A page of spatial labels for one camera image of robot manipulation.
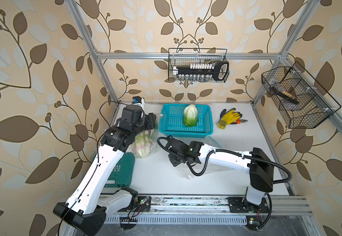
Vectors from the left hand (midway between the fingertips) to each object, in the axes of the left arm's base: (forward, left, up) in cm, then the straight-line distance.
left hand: (148, 114), depth 69 cm
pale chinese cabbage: (+17, -23, -23) cm, 37 cm away
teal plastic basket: (+20, -10, -34) cm, 41 cm away
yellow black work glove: (+24, -51, -31) cm, 64 cm away
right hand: (-10, -12, -24) cm, 29 cm away
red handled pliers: (+22, -60, -32) cm, 71 cm away
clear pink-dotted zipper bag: (-1, +5, -25) cm, 26 cm away
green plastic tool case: (-18, +16, -29) cm, 38 cm away
